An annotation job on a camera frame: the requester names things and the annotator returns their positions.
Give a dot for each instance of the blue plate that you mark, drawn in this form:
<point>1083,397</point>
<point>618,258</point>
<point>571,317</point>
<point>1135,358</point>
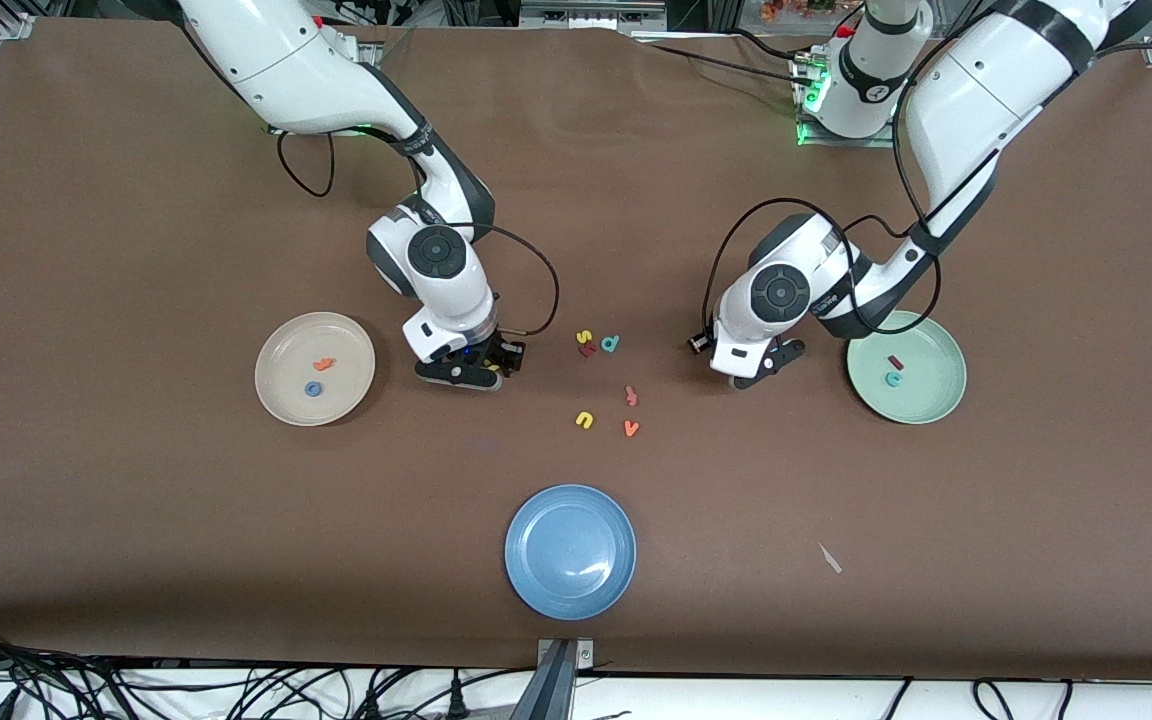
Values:
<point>570,552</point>

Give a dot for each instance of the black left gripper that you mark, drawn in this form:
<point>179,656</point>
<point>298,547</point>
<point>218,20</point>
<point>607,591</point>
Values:
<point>704,346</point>

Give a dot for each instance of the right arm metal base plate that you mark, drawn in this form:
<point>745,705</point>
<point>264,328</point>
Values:
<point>371,50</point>

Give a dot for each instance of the orange leafy object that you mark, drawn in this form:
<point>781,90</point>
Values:
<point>786,10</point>

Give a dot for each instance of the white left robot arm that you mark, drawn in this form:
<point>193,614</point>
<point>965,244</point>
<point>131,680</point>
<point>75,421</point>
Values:
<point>976,100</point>

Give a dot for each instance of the grey metal camera bracket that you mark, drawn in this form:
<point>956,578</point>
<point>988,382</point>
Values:
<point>556,680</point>

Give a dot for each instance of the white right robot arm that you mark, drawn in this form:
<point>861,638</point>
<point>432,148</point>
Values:
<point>276,50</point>

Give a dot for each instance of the brown table cover sheet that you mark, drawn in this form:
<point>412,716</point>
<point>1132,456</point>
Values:
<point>616,150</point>

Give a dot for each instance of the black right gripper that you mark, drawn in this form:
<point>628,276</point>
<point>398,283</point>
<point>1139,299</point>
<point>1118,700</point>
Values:
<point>487,352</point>

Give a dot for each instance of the teal letter d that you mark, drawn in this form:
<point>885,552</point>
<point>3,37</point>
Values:
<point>616,342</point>

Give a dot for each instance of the beige brown plate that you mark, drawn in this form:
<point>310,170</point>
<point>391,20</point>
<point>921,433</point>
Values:
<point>336,400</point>

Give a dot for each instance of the white paper scrap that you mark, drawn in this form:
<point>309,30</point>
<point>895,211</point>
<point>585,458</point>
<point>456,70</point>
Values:
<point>829,558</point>

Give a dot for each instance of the grey metal box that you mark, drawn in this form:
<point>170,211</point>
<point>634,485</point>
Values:
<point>586,15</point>

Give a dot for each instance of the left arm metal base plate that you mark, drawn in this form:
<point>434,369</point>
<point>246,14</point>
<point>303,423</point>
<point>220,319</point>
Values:
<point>886,141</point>

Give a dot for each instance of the yellow letter u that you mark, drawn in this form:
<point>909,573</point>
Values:
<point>587,424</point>

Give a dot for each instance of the green plate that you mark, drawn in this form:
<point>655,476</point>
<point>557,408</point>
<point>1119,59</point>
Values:
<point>926,400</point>

